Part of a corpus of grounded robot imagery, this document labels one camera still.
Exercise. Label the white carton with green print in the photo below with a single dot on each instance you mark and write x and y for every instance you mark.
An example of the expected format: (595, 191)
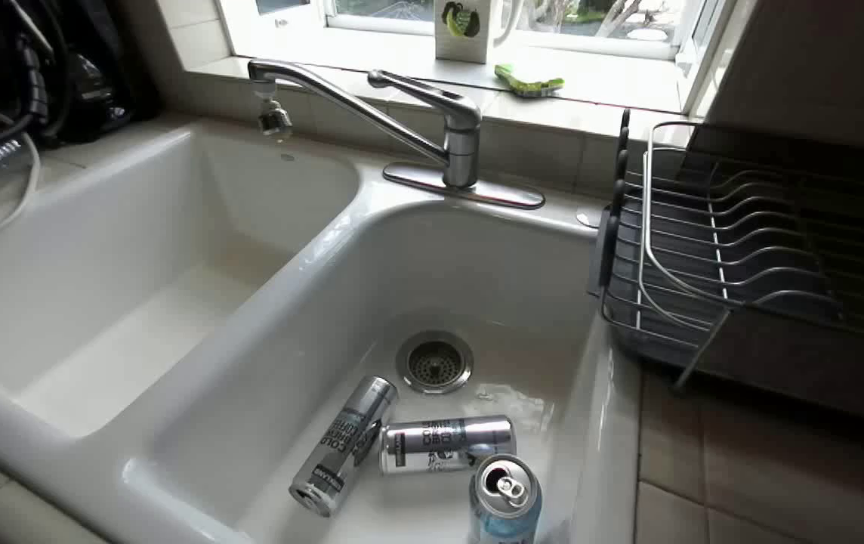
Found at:
(462, 32)

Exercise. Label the green sponge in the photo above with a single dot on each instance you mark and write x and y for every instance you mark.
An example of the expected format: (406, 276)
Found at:
(527, 82)

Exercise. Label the black countertop appliance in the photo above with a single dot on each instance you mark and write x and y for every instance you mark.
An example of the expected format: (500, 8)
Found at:
(102, 90)

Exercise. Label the silver can with dark print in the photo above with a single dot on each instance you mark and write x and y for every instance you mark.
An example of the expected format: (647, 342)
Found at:
(448, 441)

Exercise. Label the steel drain strainer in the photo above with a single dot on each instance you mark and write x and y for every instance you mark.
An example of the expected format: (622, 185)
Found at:
(435, 361)

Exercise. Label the white window frame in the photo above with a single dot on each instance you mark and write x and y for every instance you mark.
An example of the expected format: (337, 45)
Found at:
(555, 40)

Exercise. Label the open blue drink can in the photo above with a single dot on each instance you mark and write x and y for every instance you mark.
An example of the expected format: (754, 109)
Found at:
(507, 502)

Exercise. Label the chrome sink faucet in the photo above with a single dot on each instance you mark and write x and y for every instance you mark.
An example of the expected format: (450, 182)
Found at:
(460, 139)

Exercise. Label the slim silver can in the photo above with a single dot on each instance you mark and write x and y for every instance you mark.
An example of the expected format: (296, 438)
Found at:
(343, 441)

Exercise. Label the white double basin sink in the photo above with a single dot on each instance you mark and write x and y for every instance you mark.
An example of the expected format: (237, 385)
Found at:
(282, 302)

